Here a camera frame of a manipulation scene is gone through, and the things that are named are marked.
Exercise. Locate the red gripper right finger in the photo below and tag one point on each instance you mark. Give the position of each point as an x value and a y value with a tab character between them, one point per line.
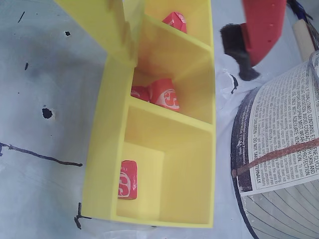
264	25

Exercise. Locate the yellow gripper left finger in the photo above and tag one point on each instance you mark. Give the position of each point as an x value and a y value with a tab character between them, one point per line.
87	17

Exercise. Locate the red cherry candy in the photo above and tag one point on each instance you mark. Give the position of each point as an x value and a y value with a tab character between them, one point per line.
139	94
173	21
128	179

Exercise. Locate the orange candy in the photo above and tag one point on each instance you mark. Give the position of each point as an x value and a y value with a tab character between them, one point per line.
164	97

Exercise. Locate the yellow three-compartment box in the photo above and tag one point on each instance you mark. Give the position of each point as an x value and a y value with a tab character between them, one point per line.
189	174

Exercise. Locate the paint can with label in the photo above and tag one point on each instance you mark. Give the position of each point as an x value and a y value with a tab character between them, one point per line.
274	124

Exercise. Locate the white plastic table cover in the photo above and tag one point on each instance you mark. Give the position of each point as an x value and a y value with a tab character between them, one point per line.
37	186

